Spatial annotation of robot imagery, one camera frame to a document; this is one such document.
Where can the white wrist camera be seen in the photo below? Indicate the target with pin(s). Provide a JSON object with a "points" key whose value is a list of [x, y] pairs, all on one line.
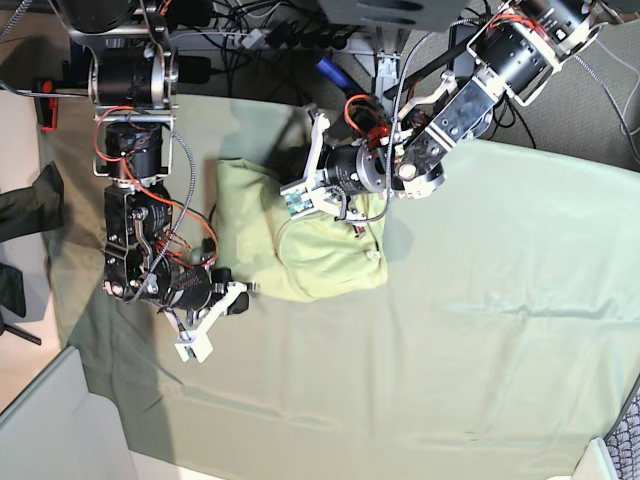
{"points": [[298, 201], [192, 347]]}

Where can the grey camera mount plate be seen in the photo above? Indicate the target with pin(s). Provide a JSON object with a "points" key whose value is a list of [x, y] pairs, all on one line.
{"points": [[424, 15]]}

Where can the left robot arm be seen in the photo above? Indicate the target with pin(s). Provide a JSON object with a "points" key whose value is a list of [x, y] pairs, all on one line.
{"points": [[400, 152]]}

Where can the dark green cloth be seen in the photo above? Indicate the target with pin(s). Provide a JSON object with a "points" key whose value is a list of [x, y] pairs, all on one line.
{"points": [[34, 209]]}

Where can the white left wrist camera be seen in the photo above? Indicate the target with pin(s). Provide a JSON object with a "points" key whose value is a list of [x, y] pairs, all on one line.
{"points": [[298, 201]]}

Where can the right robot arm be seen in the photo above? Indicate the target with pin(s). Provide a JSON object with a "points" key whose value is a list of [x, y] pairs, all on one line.
{"points": [[132, 79]]}

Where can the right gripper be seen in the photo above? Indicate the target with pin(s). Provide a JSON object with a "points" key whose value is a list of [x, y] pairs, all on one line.
{"points": [[197, 292]]}

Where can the blue orange bar clamp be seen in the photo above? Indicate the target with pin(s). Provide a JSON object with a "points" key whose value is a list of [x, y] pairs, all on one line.
{"points": [[358, 102]]}

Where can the aluminium table frame leg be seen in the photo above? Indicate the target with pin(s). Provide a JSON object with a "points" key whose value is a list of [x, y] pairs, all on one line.
{"points": [[378, 50]]}

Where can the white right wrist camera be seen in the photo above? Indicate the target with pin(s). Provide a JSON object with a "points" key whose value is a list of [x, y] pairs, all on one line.
{"points": [[192, 347]]}

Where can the black orange corner clamp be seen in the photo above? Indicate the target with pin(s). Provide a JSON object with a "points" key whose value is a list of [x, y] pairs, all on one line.
{"points": [[46, 107]]}

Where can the grey foam box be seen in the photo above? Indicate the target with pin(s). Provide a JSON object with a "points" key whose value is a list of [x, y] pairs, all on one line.
{"points": [[57, 429]]}

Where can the grey-green table cloth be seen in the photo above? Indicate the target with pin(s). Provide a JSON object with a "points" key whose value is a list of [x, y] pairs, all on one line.
{"points": [[506, 337]]}

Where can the light green T-shirt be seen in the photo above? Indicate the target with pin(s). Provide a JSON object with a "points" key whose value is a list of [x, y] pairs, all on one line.
{"points": [[301, 260]]}

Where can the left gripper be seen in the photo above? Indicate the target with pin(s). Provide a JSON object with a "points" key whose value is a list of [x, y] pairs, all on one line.
{"points": [[335, 175]]}

